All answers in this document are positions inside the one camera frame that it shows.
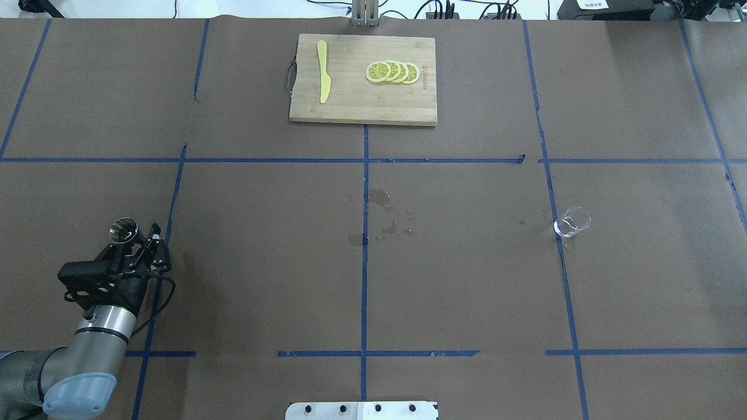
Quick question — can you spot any clear glass measuring cup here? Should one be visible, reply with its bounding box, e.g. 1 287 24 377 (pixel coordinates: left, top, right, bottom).
553 206 592 237

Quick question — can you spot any lemon slice rightmost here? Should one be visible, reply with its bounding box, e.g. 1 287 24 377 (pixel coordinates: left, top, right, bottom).
365 61 392 83

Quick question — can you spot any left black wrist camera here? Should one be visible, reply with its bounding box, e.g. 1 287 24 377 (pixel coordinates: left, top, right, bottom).
58 260 114 309

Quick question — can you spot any bamboo cutting board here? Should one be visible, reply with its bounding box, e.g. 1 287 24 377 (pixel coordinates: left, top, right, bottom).
289 33 438 127

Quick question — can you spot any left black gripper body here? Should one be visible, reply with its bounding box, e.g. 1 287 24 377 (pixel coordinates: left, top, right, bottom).
89 248 158 317

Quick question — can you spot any aluminium frame post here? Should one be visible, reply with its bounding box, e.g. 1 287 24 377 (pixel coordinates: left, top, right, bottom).
350 0 381 27

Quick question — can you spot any yellow plastic knife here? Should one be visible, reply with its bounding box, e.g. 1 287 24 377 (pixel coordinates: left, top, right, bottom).
316 40 333 104

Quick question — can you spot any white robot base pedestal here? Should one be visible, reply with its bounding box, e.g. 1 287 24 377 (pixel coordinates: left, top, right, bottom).
285 401 439 419

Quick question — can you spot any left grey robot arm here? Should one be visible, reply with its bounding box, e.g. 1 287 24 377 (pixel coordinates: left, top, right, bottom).
1 218 172 419

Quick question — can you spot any steel double jigger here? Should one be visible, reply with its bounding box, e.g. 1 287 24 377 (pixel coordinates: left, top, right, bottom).
109 217 146 244

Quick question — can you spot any black box with label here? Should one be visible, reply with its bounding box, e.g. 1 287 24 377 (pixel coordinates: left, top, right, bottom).
557 1 655 21

